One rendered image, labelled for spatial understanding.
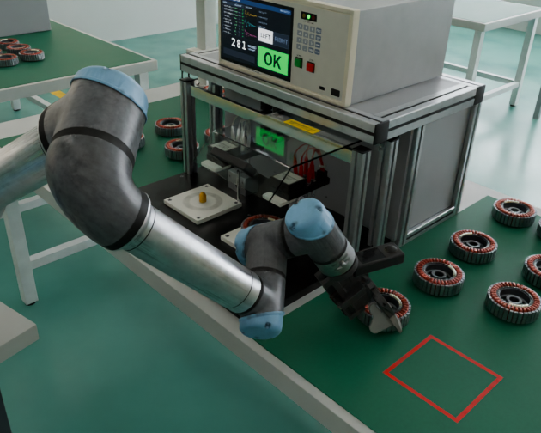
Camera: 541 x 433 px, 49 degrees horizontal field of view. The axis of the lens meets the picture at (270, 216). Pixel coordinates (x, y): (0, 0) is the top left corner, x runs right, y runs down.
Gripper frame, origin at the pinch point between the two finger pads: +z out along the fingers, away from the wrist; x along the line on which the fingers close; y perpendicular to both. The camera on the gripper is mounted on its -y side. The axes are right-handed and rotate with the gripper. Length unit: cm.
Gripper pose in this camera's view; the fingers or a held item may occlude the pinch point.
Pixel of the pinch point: (384, 310)
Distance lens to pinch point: 130.1
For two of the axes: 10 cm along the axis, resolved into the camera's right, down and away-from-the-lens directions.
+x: 4.2, 4.7, -7.8
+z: 4.8, 6.2, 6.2
